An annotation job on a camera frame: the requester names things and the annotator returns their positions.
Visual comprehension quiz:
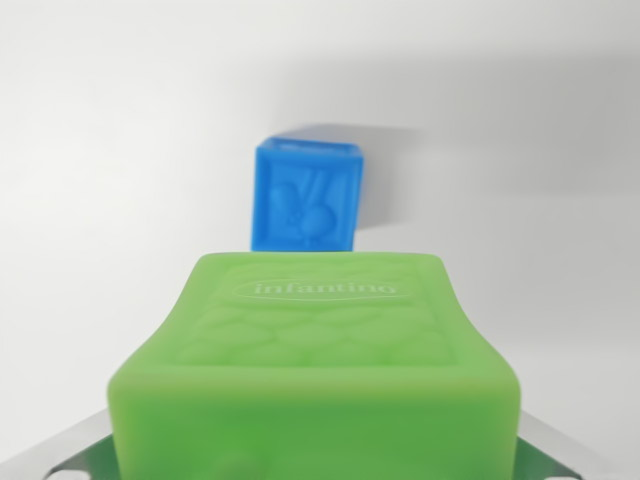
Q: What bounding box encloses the blue soft toy cube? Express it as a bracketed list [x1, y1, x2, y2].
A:
[251, 135, 365, 254]

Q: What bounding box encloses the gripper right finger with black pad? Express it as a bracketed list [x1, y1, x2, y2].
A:
[512, 408, 640, 480]

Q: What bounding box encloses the green soft toy cube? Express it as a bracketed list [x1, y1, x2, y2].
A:
[106, 251, 524, 480]

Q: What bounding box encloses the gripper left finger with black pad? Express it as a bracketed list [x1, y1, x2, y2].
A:
[0, 407, 117, 480]

